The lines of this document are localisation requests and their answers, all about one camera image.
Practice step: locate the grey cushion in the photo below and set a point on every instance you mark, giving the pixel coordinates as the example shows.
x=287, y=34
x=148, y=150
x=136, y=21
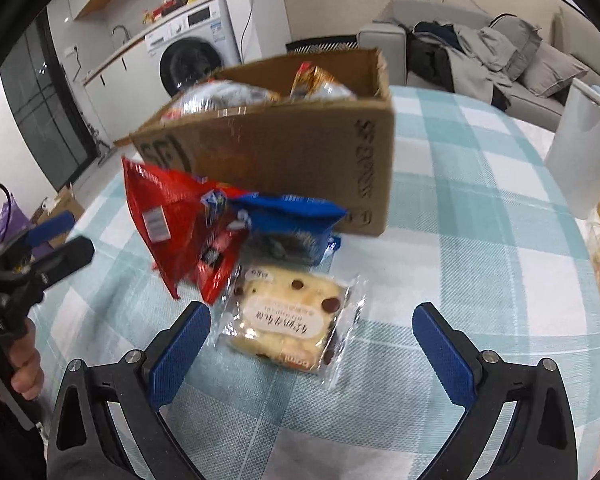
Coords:
x=555, y=70
x=515, y=35

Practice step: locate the small red snack packet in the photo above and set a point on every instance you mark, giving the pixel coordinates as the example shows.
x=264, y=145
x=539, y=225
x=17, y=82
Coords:
x=215, y=260

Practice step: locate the silver snack bag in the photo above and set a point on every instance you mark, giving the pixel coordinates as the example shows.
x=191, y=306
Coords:
x=220, y=95

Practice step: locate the dark jacket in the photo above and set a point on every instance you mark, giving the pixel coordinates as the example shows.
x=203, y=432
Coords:
x=425, y=60

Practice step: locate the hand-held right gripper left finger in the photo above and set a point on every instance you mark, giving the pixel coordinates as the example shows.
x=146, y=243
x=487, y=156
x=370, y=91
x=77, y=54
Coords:
x=180, y=355

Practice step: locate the green checked tablecloth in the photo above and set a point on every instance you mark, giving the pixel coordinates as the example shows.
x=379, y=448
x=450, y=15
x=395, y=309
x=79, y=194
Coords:
x=455, y=210

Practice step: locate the red box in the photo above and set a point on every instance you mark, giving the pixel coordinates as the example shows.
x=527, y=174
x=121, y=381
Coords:
x=165, y=8

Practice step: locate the black faucet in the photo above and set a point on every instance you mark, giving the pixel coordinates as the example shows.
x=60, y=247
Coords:
x=120, y=34

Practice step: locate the small cardboard box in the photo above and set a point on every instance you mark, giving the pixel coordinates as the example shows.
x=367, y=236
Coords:
x=62, y=207

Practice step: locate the brown cardboard box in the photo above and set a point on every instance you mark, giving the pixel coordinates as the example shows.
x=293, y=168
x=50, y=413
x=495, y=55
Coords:
x=290, y=160

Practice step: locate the person's left hand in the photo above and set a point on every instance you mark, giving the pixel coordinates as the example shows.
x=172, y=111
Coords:
x=27, y=365

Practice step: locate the bread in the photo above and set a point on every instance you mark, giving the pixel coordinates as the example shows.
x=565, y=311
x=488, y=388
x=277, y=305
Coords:
x=280, y=320

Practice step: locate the person's left forearm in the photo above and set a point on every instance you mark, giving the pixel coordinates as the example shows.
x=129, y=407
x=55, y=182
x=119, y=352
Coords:
x=5, y=445

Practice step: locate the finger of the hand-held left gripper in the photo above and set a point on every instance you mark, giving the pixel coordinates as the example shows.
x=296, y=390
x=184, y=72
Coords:
x=50, y=226
x=65, y=260

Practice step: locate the orange snack bag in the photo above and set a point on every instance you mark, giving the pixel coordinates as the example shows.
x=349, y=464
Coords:
x=315, y=82

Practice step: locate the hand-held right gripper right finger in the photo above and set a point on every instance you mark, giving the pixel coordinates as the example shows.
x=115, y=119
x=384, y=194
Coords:
x=442, y=355

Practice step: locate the black white patterned chair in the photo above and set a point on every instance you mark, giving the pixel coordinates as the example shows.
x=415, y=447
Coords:
x=320, y=44

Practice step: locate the grey sofa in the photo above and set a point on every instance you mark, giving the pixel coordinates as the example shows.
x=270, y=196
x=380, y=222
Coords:
x=380, y=35

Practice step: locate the dark glass sliding door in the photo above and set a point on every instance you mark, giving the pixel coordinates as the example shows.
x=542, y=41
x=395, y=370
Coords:
x=45, y=110

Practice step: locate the white trash bin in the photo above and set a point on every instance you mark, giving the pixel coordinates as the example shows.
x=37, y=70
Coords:
x=580, y=150

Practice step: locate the purple bag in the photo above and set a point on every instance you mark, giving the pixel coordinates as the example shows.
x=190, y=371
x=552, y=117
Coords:
x=5, y=220

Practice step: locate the white kitchen counter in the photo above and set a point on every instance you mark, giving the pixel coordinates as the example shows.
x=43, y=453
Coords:
x=115, y=95

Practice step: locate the blue snack packet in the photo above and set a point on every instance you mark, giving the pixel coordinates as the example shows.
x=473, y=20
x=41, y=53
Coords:
x=290, y=215

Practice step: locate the large red chip packet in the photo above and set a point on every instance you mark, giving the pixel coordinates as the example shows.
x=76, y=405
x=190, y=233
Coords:
x=155, y=210

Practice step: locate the grey garment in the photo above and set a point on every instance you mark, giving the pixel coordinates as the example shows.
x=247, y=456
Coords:
x=475, y=60

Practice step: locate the white washing machine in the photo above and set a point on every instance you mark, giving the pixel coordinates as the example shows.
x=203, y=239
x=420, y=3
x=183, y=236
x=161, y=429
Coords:
x=190, y=60

